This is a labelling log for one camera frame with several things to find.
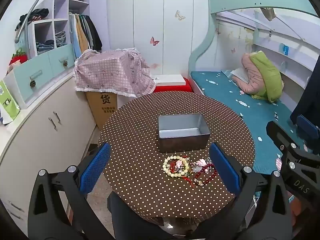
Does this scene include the hanging clothes row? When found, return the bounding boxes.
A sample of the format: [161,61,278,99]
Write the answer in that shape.
[69,12,103,59]

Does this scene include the pink charm pearl bracelet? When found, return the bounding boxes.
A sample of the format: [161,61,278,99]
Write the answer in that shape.
[191,157,212,173]

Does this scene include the cream bead bracelet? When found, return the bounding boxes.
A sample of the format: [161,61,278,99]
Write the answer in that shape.
[162,155,190,178]

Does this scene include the red stool with white top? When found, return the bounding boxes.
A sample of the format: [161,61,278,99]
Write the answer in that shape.
[152,74,193,93]

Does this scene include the pink checkered cover cloth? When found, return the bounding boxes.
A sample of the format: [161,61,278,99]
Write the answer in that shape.
[74,48,156,98]

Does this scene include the green white paper bag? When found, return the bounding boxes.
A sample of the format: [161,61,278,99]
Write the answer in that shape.
[0,80,20,125]

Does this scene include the white wardrobe doors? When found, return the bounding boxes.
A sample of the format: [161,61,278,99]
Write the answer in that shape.
[107,0,208,76]

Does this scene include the brown polka dot tablecloth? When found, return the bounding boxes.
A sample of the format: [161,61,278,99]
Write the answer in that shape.
[98,92,255,223]

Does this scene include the grey metal tin box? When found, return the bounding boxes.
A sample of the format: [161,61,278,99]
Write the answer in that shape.
[158,113,211,153]

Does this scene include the dark red bead bracelet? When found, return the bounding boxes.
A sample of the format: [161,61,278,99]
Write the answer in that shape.
[192,164,218,186]

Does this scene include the teal drawer unit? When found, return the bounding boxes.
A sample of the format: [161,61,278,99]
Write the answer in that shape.
[4,44,75,109]

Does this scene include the white shelf with clothes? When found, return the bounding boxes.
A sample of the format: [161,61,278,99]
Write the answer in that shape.
[15,0,89,59]

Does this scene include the teal bed sheet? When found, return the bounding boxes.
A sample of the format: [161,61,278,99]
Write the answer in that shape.
[190,71,312,174]

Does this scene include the white cabinet with handles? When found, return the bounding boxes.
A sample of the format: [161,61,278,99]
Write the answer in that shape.
[1,74,95,233]

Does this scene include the brown cardboard box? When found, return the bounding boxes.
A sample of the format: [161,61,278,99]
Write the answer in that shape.
[85,92,117,130]

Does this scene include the pink and green folded quilt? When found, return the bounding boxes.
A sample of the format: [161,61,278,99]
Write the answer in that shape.
[232,50,284,103]

